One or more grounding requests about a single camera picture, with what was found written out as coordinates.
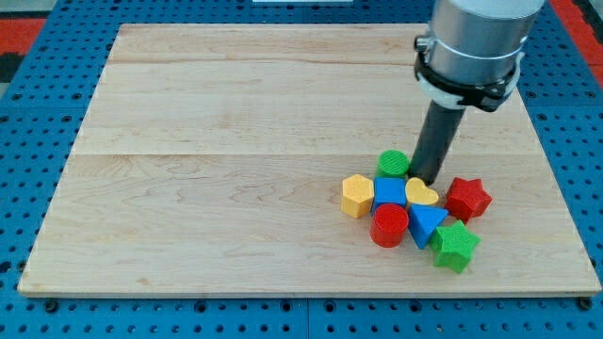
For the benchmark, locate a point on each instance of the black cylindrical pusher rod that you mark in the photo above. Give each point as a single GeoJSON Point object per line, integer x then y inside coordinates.
{"type": "Point", "coordinates": [438, 130]}

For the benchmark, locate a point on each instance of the yellow heart block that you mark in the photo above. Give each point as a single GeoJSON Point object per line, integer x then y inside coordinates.
{"type": "Point", "coordinates": [418, 193]}

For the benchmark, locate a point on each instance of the red cylinder block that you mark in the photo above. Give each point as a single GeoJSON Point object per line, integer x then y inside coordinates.
{"type": "Point", "coordinates": [389, 224]}

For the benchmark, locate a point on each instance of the green cylinder block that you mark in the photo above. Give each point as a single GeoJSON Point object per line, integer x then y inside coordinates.
{"type": "Point", "coordinates": [392, 164]}

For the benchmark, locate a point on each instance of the blue triangle block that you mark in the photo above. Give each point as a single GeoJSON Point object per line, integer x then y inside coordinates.
{"type": "Point", "coordinates": [424, 219]}

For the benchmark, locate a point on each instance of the green star block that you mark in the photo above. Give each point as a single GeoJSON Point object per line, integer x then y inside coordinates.
{"type": "Point", "coordinates": [453, 246]}

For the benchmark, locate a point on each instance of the red star block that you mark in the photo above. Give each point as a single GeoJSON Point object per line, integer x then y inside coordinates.
{"type": "Point", "coordinates": [467, 199]}

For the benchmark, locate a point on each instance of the wooden board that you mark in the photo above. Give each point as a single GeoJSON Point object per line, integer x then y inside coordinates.
{"type": "Point", "coordinates": [209, 166]}

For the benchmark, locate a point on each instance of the blue cube block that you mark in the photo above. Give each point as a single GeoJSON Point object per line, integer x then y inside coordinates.
{"type": "Point", "coordinates": [389, 190]}

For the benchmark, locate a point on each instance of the yellow hexagon block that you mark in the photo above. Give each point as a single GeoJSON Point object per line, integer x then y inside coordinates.
{"type": "Point", "coordinates": [356, 196]}

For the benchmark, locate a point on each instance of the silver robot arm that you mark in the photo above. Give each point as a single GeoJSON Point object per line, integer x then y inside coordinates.
{"type": "Point", "coordinates": [470, 55]}

